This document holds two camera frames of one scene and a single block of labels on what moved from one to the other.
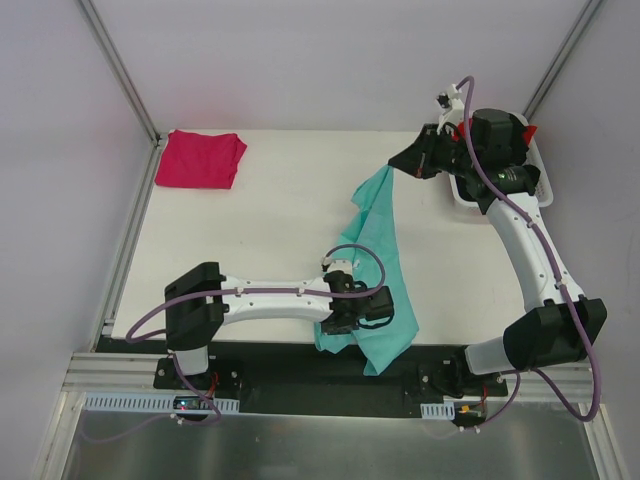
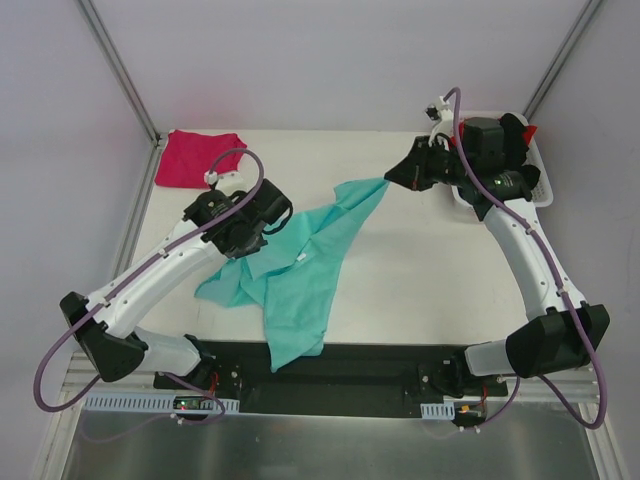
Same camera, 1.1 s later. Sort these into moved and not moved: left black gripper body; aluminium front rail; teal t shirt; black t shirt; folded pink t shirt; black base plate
Moved: left black gripper body; teal t shirt
Not moved: folded pink t shirt; black base plate; black t shirt; aluminium front rail
